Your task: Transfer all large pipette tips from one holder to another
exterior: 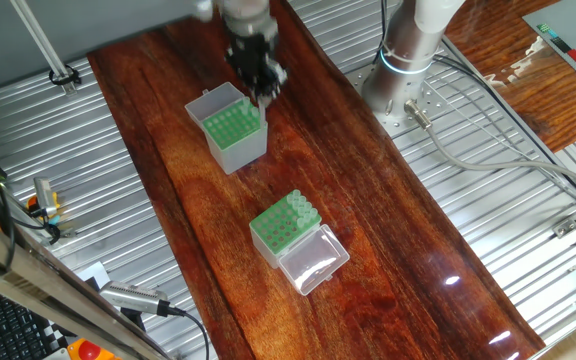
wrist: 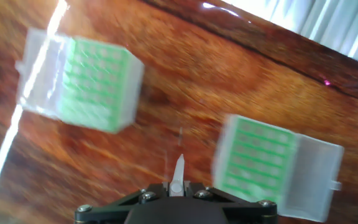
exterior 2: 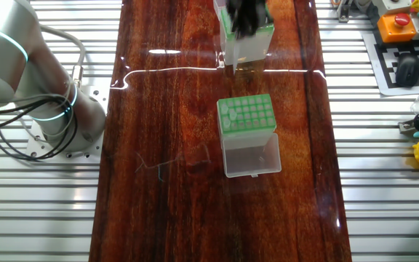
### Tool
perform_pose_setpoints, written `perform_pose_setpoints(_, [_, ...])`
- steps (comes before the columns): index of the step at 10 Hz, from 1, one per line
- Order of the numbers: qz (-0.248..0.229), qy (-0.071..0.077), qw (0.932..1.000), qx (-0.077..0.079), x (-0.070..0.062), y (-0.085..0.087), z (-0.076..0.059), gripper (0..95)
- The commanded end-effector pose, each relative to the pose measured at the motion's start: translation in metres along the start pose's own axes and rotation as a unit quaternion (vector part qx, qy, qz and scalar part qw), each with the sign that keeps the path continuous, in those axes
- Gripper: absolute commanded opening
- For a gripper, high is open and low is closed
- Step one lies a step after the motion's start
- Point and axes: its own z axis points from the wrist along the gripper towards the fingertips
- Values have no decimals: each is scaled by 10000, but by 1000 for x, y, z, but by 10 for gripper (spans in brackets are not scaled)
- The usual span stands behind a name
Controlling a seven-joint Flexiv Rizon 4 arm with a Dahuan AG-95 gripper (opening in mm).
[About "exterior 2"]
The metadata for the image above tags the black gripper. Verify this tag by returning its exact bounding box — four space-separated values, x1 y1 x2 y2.
226 0 273 39

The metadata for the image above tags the low green rack tip box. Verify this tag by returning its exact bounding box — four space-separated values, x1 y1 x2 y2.
212 0 275 67

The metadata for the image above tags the tall translucent green tip box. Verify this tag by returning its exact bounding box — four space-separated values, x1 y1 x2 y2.
216 93 282 179

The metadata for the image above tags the yellow button box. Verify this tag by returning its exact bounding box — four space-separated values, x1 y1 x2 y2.
376 12 418 44

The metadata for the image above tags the red emergency stop button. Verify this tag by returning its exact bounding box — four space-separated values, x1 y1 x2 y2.
394 13 411 28

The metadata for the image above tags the black computer mouse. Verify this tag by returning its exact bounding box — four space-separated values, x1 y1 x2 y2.
394 52 419 88

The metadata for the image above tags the glossy brown wooden board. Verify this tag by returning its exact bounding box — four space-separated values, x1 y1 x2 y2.
88 0 353 262

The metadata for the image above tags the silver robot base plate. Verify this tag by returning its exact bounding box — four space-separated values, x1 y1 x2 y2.
25 85 111 163

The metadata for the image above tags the grey cable with metal plug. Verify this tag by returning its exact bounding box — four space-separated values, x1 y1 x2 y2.
38 24 87 88

